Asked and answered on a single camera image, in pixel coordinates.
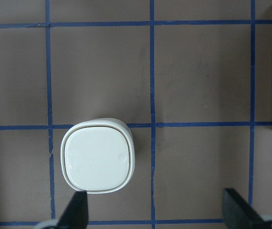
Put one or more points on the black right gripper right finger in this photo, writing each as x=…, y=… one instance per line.
x=238, y=214

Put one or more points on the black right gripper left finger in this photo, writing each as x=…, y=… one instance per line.
x=75, y=215

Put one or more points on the white trash can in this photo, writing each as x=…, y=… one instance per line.
x=98, y=156

